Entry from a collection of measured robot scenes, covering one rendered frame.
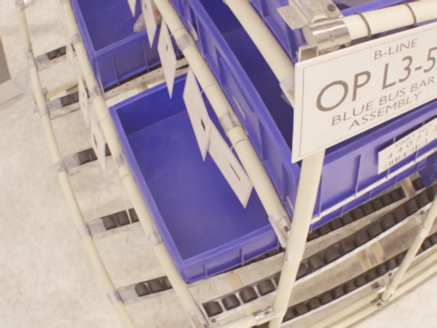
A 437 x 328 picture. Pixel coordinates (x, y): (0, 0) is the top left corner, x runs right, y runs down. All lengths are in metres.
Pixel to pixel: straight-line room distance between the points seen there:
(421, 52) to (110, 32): 1.17
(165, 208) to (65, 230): 0.86
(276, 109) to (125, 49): 0.47
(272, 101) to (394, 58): 0.56
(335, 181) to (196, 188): 0.51
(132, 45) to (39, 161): 0.96
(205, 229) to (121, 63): 0.40
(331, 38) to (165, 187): 0.98
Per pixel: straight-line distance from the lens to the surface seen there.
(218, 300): 1.71
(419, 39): 0.95
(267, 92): 1.48
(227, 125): 1.47
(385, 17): 0.89
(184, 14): 1.57
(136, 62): 1.88
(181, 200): 1.76
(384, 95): 1.02
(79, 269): 2.52
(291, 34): 1.00
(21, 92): 2.85
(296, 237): 1.31
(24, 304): 2.52
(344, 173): 1.31
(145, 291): 1.99
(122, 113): 1.76
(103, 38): 2.00
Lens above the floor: 2.33
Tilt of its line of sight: 63 degrees down
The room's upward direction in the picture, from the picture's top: 1 degrees counter-clockwise
